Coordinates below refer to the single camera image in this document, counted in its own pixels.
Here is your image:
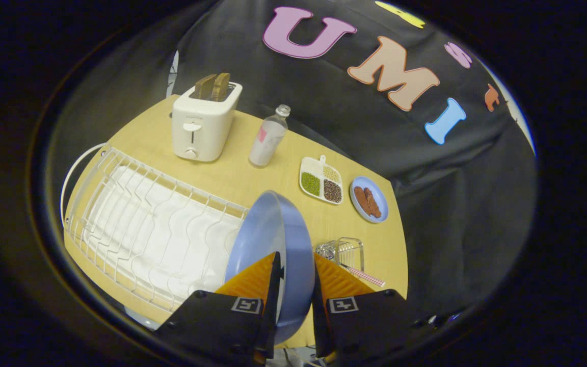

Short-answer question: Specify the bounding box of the brown toast slice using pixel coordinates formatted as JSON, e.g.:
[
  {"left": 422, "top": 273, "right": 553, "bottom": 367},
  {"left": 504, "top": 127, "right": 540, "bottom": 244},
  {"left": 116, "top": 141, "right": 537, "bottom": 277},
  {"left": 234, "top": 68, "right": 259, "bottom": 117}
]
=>
[
  {"left": 211, "top": 72, "right": 231, "bottom": 102},
  {"left": 193, "top": 73, "right": 218, "bottom": 100}
]

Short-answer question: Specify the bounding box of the black backdrop cloth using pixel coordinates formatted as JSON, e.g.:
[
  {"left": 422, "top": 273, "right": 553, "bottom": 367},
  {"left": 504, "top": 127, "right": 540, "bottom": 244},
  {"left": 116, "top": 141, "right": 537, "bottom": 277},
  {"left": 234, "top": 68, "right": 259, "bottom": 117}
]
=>
[{"left": 49, "top": 0, "right": 539, "bottom": 317}]

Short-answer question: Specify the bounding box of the small blue plate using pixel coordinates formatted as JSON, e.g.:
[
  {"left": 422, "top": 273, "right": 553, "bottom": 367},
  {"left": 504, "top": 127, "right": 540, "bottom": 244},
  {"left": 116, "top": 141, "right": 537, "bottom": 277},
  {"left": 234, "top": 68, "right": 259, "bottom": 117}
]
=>
[{"left": 349, "top": 176, "right": 390, "bottom": 224}]

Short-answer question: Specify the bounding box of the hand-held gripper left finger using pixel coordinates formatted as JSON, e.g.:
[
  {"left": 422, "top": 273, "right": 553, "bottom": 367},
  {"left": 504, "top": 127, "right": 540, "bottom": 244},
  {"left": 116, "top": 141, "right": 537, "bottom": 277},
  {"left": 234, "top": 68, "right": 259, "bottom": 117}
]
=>
[{"left": 154, "top": 251, "right": 283, "bottom": 365}]

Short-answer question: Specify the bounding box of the white toaster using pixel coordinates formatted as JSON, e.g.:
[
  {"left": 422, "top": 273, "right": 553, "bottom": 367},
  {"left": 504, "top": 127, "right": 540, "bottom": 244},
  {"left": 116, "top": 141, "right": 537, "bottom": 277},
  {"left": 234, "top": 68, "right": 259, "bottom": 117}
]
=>
[{"left": 171, "top": 81, "right": 244, "bottom": 163}]

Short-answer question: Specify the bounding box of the clear plastic bottle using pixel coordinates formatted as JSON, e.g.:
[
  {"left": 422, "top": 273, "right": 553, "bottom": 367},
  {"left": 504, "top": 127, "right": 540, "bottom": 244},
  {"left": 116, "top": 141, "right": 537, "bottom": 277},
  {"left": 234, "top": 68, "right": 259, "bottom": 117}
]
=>
[{"left": 248, "top": 104, "right": 292, "bottom": 168}]

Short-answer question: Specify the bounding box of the white wire dish rack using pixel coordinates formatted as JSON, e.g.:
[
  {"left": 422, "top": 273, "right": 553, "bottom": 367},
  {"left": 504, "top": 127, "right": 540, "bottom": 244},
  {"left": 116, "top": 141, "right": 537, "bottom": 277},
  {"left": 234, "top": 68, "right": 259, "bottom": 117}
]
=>
[{"left": 60, "top": 142, "right": 250, "bottom": 312}]

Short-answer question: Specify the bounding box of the brown sausage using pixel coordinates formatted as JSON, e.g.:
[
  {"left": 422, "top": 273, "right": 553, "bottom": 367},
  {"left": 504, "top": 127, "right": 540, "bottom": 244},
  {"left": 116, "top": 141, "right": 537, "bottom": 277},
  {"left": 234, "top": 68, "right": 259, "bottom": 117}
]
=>
[
  {"left": 363, "top": 187, "right": 382, "bottom": 219},
  {"left": 353, "top": 186, "right": 373, "bottom": 217}
]

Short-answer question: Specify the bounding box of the metal wire basket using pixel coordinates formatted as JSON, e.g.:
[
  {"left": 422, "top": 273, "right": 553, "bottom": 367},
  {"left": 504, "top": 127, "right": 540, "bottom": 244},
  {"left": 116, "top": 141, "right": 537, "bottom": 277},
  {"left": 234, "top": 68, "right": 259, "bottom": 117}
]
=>
[{"left": 315, "top": 237, "right": 365, "bottom": 272}]

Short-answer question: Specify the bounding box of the white drain tray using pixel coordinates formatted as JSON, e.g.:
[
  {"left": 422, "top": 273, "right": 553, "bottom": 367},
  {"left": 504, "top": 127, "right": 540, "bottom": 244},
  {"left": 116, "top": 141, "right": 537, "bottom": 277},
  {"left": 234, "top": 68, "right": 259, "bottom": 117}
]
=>
[{"left": 84, "top": 164, "right": 244, "bottom": 305}]

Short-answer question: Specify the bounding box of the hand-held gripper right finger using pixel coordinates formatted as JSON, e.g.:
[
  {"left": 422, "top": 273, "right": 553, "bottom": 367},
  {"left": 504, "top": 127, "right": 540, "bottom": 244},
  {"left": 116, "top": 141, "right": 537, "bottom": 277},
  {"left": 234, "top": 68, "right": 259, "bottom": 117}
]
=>
[{"left": 312, "top": 253, "right": 442, "bottom": 365}]

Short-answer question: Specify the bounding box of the checkered handle spoon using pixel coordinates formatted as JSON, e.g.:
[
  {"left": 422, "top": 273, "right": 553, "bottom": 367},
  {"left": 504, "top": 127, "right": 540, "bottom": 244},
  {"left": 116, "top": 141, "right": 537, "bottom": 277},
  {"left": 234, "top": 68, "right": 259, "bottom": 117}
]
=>
[{"left": 342, "top": 265, "right": 386, "bottom": 288}]

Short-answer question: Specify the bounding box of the white divided dish with beans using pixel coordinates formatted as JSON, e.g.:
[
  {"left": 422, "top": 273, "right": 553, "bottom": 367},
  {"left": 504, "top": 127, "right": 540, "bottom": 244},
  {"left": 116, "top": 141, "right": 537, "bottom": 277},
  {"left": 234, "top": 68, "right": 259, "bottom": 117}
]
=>
[{"left": 299, "top": 155, "right": 344, "bottom": 205}]

